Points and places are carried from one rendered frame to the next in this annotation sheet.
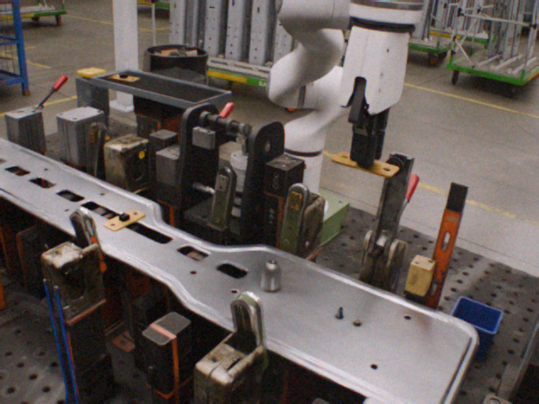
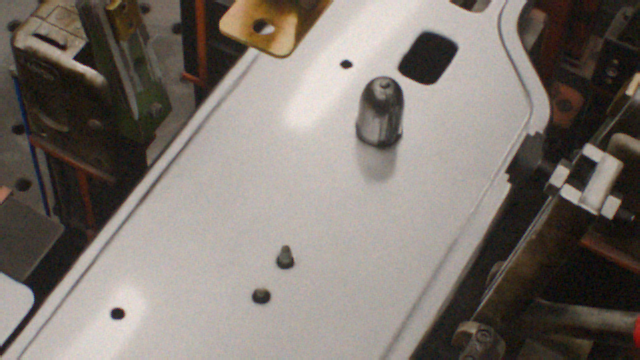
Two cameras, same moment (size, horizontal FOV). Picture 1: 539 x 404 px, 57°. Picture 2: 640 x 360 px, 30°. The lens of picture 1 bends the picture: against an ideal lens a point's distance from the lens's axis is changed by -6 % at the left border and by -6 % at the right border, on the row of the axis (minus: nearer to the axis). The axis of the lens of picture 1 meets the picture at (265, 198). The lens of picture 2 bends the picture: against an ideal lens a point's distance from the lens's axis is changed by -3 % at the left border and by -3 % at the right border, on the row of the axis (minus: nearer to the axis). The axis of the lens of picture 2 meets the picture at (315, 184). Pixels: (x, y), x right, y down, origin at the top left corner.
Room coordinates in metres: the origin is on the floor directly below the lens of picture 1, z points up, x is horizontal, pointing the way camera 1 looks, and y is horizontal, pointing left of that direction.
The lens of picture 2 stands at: (0.61, -0.53, 1.67)
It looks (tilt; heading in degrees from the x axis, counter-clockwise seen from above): 55 degrees down; 85
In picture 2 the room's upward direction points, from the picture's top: 4 degrees clockwise
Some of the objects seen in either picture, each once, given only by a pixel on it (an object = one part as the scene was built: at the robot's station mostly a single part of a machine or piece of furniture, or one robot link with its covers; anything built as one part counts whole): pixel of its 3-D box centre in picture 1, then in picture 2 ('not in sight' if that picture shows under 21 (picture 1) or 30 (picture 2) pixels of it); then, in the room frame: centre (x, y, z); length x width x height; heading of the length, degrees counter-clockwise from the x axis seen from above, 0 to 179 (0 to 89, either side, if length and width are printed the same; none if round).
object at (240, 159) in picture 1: (227, 221); not in sight; (1.00, 0.08, 0.94); 0.18 x 0.13 x 0.49; 58
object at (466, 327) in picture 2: (394, 247); (479, 342); (0.73, -0.22, 1.06); 0.03 x 0.01 x 0.03; 148
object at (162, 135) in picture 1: (165, 210); not in sight; (1.11, 0.24, 0.90); 0.05 x 0.05 x 0.40; 58
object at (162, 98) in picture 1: (157, 87); not in sight; (1.28, 0.29, 1.16); 0.37 x 0.14 x 0.02; 58
